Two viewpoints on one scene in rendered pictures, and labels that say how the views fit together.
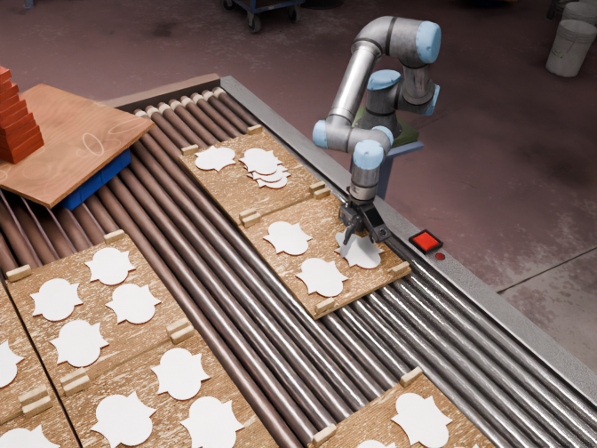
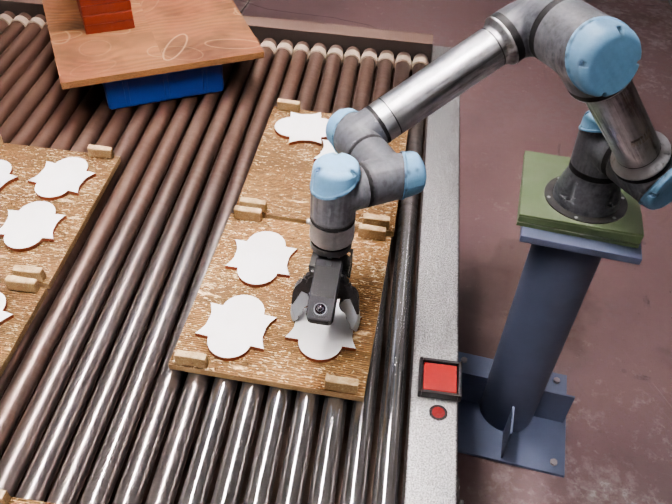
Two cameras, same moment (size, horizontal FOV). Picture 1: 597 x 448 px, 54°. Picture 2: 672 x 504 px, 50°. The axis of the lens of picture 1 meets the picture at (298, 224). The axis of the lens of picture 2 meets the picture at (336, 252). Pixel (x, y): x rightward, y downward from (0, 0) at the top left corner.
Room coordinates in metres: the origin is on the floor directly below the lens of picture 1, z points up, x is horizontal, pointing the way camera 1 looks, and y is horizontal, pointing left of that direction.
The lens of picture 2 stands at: (0.65, -0.80, 1.99)
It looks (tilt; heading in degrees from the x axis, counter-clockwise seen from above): 45 degrees down; 45
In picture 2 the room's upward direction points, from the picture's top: 3 degrees clockwise
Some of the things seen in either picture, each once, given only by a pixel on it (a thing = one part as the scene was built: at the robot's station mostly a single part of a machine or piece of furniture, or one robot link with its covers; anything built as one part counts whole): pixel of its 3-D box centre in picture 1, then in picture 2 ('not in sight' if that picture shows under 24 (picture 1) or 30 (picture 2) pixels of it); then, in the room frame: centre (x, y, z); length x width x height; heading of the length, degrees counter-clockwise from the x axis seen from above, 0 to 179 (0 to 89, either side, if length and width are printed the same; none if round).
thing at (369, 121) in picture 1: (379, 116); (590, 181); (2.00, -0.28, 0.95); 0.15 x 0.15 x 0.10
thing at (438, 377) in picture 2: (425, 242); (439, 379); (1.34, -0.40, 0.92); 0.06 x 0.06 x 0.01; 40
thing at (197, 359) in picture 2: (324, 305); (191, 358); (1.02, -0.09, 0.95); 0.06 x 0.02 x 0.03; 127
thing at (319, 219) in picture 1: (322, 249); (289, 297); (1.26, -0.08, 0.93); 0.41 x 0.35 x 0.02; 37
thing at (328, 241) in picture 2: (362, 188); (330, 228); (1.27, -0.17, 1.16); 0.08 x 0.08 x 0.05
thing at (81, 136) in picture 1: (44, 138); (147, 22); (1.54, 0.85, 1.03); 0.50 x 0.50 x 0.02; 68
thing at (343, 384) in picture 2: (400, 268); (341, 384); (1.18, -0.30, 0.95); 0.06 x 0.02 x 0.03; 127
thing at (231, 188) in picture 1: (251, 173); (328, 165); (1.59, 0.18, 0.93); 0.41 x 0.35 x 0.02; 39
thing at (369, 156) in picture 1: (367, 163); (336, 191); (1.28, -0.17, 1.24); 0.09 x 0.08 x 0.11; 162
